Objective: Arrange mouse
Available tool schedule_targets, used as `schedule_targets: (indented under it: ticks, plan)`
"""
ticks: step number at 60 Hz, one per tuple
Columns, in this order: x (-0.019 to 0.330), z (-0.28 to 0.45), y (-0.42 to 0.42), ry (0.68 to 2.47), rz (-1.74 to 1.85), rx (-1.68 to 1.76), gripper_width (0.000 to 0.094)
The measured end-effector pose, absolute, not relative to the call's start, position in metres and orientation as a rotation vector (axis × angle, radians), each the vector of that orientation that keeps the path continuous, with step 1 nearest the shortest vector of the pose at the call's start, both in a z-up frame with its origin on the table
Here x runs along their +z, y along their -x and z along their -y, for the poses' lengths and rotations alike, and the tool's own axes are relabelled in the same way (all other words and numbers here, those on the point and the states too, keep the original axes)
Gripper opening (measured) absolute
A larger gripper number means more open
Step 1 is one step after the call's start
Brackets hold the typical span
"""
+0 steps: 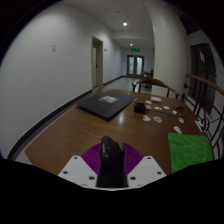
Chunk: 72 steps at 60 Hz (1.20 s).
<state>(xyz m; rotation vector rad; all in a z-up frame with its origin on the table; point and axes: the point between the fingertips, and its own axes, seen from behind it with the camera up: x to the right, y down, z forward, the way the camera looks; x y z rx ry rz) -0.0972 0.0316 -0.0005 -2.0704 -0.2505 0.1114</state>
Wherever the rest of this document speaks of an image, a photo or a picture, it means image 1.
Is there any dark framed window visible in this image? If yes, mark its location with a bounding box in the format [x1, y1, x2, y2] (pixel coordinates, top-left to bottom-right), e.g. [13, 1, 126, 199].
[188, 43, 218, 115]

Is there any black closed laptop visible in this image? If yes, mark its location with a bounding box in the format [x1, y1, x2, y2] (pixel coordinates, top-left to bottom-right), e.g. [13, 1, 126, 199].
[74, 90, 138, 121]

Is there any white paper sheet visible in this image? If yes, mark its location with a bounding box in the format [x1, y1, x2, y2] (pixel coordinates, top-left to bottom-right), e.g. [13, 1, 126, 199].
[194, 120, 205, 133]

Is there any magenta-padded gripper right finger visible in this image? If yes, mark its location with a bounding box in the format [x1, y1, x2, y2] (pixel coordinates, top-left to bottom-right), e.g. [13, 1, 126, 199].
[122, 142, 167, 189]

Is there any small black box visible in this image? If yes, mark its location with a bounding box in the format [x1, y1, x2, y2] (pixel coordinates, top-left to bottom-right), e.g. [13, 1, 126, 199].
[133, 102, 147, 115]

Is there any black computer mouse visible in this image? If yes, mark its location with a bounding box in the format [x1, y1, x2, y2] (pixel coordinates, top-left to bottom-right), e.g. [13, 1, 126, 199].
[95, 135, 130, 189]

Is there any green mouse pad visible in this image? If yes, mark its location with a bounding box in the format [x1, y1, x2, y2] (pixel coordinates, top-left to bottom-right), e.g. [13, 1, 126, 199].
[167, 132, 215, 175]

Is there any black railing with wooden handrail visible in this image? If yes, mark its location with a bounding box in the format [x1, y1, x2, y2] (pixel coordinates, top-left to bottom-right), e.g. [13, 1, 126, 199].
[181, 73, 224, 162]

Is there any open side doorway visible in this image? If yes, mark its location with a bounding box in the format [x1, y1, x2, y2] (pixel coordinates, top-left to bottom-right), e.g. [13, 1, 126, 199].
[91, 35, 105, 90]

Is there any glass double door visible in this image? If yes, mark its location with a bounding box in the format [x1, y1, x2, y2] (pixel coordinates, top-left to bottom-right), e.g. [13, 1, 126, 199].
[126, 54, 145, 77]

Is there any wooden armchair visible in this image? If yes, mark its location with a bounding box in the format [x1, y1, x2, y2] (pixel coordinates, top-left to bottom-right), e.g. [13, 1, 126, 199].
[131, 77, 181, 101]

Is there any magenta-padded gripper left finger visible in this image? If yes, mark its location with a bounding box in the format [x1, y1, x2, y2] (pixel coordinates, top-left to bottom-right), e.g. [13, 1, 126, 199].
[58, 142, 104, 188]

